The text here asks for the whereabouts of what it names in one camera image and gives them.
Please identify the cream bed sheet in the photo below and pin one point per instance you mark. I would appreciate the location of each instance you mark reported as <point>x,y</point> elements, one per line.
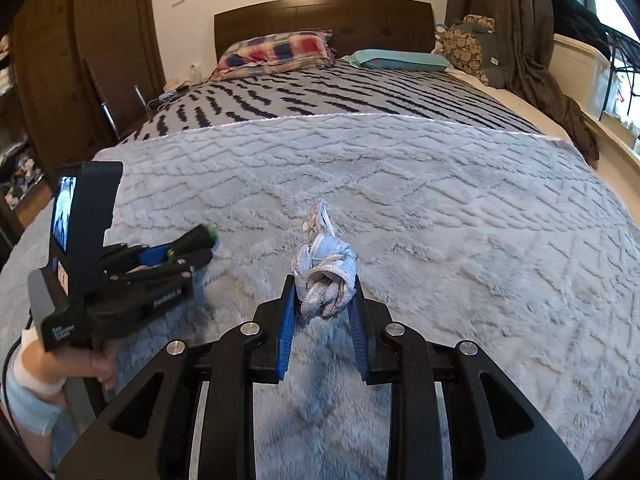
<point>520,105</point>

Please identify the brown patterned bag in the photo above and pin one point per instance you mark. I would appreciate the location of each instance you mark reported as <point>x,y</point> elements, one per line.
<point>462,45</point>

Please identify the plaid pillow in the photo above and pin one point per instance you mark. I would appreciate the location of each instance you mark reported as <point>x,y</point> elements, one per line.
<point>280,50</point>

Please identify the shelf with clothes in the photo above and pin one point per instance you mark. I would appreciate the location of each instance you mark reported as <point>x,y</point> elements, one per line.
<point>20,170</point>

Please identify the teal pillow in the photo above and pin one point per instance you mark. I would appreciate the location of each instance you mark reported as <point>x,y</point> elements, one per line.
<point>395,59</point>

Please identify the white storage box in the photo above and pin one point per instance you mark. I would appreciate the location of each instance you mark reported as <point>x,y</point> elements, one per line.
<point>575,67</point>

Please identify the striped bed cover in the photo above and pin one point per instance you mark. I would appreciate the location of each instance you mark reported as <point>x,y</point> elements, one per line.
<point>325,95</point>

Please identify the dark wooden headboard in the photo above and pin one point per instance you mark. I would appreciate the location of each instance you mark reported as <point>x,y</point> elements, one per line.
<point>325,15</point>

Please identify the black metal rack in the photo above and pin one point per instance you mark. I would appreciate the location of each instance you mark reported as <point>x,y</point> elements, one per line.
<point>625,45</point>

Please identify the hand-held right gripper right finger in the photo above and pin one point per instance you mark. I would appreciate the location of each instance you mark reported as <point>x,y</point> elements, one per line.
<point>359,337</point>

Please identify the black jacket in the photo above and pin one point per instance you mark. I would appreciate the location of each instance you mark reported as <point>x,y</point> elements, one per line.
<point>575,15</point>

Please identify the brown wooden wardrobe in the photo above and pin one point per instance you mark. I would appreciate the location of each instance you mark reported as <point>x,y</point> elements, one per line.
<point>115,35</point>

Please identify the grey knotted cloth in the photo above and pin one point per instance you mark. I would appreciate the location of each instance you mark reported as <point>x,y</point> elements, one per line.
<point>325,270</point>

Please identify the grey fluffy blanket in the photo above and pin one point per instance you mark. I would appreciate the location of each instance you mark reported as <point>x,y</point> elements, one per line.
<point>450,260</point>

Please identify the brown curtain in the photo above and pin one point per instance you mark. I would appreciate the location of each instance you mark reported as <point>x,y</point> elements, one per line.
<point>520,20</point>

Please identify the white wall socket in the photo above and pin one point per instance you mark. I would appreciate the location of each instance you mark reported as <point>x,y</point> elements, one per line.
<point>194,68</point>

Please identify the person's left hand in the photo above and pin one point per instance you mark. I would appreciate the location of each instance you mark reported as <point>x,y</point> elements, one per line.
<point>104,365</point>

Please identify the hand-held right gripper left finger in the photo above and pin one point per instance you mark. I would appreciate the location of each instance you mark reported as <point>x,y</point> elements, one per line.
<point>285,332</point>

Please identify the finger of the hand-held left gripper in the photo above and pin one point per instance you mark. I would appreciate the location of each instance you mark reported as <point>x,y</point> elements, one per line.
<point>130,252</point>
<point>150,292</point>

